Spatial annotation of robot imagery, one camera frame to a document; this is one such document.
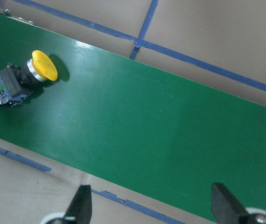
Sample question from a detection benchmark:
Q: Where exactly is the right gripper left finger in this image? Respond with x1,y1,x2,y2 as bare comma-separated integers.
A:
64,185,92,224

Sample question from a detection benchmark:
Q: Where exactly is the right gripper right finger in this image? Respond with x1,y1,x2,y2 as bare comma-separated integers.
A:
211,183,249,224

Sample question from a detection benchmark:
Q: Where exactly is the yellow mushroom push button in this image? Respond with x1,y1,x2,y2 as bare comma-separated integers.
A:
0,50,58,107

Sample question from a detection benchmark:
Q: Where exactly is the green conveyor belt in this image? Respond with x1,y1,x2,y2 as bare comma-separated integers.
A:
0,14,266,220

